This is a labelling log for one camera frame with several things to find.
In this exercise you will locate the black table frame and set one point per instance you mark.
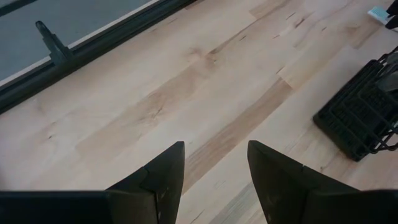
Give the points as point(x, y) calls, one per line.
point(93, 49)

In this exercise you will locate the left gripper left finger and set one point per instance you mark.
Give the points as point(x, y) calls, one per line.
point(149, 193)

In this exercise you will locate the black frame hook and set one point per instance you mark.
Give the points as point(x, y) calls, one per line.
point(54, 46)

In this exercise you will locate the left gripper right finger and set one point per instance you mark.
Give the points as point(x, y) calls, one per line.
point(295, 193)

